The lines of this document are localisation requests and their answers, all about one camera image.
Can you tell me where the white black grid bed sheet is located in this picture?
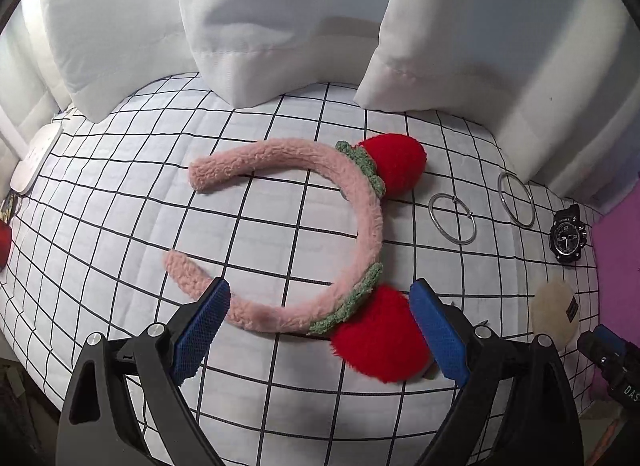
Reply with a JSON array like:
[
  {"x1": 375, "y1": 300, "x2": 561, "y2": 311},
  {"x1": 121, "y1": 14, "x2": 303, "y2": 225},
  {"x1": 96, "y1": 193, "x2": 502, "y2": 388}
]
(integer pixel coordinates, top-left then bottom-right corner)
[{"x1": 0, "y1": 70, "x2": 603, "y2": 466}]

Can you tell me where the small silver bangle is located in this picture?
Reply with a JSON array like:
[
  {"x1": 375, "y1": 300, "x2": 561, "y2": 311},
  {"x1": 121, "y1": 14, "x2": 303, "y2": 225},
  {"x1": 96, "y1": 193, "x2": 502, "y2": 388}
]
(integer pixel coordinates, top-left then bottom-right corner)
[{"x1": 428, "y1": 193, "x2": 478, "y2": 247}]

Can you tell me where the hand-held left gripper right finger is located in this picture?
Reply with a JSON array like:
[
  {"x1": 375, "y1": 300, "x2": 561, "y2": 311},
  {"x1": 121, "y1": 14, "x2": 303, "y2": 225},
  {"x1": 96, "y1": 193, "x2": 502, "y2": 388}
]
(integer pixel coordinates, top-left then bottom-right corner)
[{"x1": 409, "y1": 278, "x2": 585, "y2": 466}]

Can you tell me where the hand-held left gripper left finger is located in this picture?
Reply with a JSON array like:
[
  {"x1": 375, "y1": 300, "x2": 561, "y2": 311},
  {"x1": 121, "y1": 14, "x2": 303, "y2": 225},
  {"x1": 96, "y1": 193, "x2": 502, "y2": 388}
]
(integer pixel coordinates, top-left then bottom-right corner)
[{"x1": 55, "y1": 277, "x2": 231, "y2": 466}]

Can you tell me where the white flat device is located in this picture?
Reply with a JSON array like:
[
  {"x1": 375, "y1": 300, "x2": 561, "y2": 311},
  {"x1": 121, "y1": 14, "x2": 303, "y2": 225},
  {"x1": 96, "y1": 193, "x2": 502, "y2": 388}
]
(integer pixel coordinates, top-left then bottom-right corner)
[{"x1": 10, "y1": 123, "x2": 64, "y2": 195}]

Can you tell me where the large silver bangle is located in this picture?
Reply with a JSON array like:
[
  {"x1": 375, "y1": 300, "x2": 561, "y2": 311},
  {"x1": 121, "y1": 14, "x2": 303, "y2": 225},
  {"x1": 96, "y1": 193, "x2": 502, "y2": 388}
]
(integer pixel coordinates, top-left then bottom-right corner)
[{"x1": 497, "y1": 171, "x2": 537, "y2": 229}]

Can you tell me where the red object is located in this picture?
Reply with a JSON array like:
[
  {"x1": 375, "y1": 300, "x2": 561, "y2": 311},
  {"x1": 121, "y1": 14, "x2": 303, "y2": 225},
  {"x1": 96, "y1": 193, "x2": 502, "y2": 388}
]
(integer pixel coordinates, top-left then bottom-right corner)
[{"x1": 0, "y1": 221, "x2": 14, "y2": 273}]

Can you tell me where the cream fluffy round puff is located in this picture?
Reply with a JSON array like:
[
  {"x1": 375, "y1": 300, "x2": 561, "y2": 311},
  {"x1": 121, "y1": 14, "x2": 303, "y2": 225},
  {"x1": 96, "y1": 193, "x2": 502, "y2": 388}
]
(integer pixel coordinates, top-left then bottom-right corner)
[{"x1": 530, "y1": 280, "x2": 579, "y2": 349}]

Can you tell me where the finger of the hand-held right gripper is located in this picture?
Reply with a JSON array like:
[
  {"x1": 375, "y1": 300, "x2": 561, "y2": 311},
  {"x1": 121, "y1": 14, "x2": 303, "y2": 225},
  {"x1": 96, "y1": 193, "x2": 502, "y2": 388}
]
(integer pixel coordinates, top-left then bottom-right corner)
[{"x1": 576, "y1": 324, "x2": 640, "y2": 379}]

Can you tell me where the black wrist watch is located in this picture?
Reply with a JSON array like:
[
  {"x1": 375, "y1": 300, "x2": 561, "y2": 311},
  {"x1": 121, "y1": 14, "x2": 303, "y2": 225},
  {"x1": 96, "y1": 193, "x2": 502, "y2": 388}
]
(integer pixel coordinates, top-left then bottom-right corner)
[{"x1": 549, "y1": 204, "x2": 587, "y2": 265}]

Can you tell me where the pink plush strawberry headband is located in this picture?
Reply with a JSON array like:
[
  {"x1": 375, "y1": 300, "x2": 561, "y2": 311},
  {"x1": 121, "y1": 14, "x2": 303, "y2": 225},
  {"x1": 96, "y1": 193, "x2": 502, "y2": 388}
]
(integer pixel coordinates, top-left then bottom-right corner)
[{"x1": 164, "y1": 133, "x2": 435, "y2": 384}]

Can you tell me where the pink plastic basin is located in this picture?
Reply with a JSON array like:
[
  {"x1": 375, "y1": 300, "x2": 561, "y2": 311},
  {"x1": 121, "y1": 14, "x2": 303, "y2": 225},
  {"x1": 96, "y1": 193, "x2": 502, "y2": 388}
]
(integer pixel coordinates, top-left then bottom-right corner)
[{"x1": 589, "y1": 205, "x2": 640, "y2": 399}]

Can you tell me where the white curtain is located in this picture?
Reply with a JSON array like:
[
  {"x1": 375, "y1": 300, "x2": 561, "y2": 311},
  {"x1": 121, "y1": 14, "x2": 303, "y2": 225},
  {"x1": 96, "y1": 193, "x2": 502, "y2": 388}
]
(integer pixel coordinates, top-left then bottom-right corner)
[{"x1": 0, "y1": 0, "x2": 640, "y2": 209}]

